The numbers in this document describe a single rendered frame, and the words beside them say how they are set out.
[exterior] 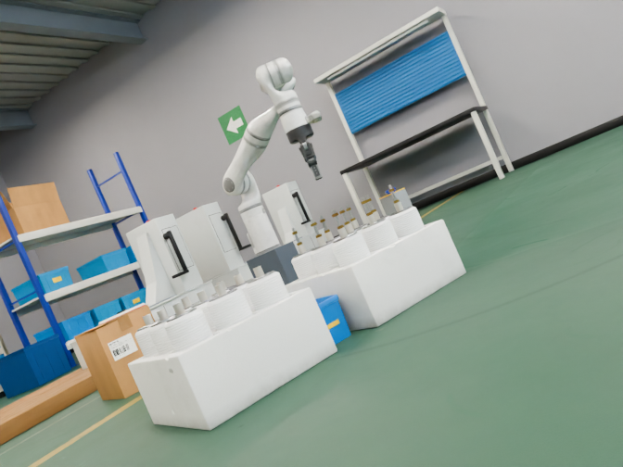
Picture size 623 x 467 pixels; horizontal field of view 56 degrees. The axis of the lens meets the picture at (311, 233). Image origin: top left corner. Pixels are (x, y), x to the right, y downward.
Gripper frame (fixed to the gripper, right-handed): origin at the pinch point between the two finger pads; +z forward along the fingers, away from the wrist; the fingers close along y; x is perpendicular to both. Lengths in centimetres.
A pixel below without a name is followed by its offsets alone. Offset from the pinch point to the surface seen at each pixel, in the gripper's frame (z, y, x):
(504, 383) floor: 43, 85, 13
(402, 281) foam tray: 37.2, 3.3, 10.4
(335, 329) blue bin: 41.3, 9.5, -12.1
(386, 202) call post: 16.1, -37.5, 18.6
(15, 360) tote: 26, -350, -313
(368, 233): 21.6, -2.5, 7.0
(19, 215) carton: -109, -437, -298
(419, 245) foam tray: 30.4, -3.4, 19.5
